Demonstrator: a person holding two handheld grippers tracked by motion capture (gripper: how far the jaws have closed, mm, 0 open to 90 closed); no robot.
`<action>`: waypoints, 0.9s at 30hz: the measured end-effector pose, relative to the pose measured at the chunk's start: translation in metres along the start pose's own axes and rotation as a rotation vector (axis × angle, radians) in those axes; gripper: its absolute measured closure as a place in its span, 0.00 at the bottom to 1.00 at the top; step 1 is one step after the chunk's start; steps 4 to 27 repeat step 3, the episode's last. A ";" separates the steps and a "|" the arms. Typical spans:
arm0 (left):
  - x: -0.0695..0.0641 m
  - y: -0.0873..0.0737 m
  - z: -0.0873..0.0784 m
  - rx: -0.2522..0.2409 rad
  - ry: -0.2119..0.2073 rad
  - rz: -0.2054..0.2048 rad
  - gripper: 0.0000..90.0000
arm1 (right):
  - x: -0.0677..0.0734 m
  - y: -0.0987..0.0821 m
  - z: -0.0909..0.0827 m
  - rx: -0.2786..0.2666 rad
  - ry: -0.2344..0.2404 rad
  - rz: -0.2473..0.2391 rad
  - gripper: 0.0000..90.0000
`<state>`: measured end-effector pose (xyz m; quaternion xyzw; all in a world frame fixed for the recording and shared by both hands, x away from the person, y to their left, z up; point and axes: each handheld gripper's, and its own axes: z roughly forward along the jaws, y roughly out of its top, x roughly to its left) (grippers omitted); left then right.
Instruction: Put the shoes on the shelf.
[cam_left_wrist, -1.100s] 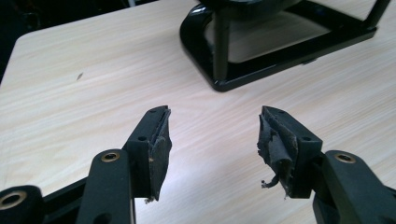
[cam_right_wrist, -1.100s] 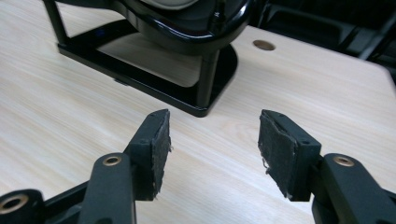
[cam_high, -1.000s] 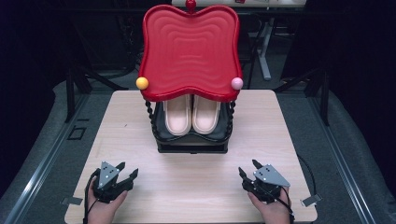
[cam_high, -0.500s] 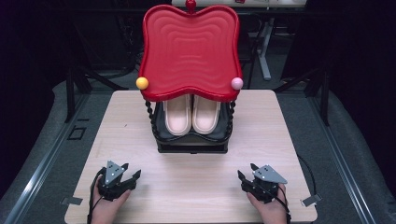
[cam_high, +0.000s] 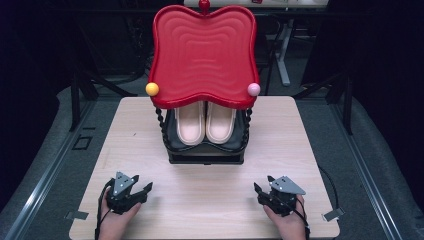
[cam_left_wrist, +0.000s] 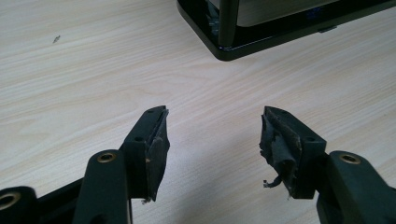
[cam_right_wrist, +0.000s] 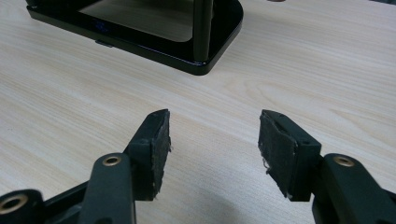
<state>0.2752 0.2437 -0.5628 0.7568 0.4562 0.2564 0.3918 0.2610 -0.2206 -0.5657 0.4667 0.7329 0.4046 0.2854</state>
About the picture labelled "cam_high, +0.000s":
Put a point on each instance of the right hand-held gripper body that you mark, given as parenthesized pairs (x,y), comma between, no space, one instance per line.
(283,200)

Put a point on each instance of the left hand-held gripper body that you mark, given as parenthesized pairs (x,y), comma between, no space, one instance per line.
(123,196)

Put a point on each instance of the cream clog shoe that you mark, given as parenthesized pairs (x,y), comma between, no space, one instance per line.
(220,121)
(190,123)

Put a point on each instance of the red and black shoe rack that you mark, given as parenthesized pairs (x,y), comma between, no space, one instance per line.
(203,56)

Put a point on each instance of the person's right hand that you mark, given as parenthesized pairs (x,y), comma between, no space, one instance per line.
(293,226)

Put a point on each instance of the person's left hand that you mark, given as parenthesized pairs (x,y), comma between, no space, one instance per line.
(113,226)

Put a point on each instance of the grey tape piece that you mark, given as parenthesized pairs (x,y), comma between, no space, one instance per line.
(333,214)
(76,215)

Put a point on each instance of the black metal stand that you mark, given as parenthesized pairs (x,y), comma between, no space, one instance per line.
(347,106)
(76,100)

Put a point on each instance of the metal floor rail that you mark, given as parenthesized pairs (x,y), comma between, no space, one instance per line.
(370,180)
(40,186)

